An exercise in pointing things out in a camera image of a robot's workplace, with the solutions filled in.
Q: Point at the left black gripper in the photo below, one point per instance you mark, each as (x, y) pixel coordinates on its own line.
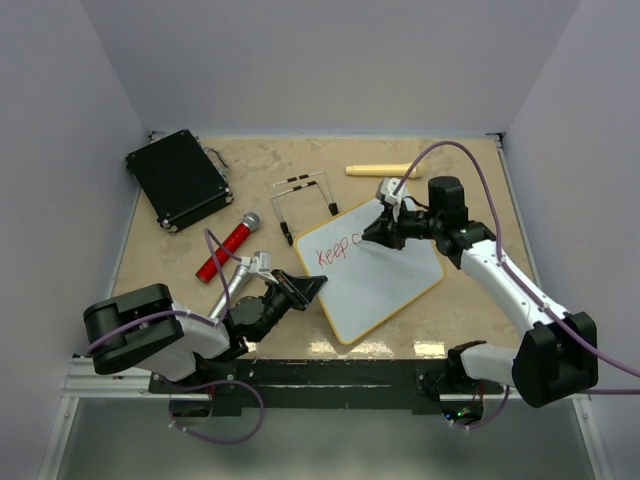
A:
(299, 290)

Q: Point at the cream toy microphone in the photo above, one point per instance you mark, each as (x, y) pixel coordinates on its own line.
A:
(377, 170)

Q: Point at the yellow framed whiteboard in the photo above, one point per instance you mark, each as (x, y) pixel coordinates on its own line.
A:
(367, 283)

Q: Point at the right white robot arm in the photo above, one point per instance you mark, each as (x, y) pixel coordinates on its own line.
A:
(554, 359)

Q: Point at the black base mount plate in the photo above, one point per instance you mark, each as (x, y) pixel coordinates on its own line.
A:
(414, 385)

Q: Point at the red glitter toy microphone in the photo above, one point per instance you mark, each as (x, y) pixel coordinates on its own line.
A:
(222, 251)

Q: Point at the silver toy microphone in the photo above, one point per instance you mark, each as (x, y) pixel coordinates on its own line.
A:
(240, 278)

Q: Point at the wire whiteboard stand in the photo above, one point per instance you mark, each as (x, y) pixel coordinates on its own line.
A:
(306, 187)

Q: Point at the black carrying case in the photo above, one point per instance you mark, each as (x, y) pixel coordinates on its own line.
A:
(180, 181)

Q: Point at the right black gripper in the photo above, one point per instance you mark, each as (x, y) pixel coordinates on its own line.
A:
(386, 231)

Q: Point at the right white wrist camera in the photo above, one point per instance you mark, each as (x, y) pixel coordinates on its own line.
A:
(391, 192)

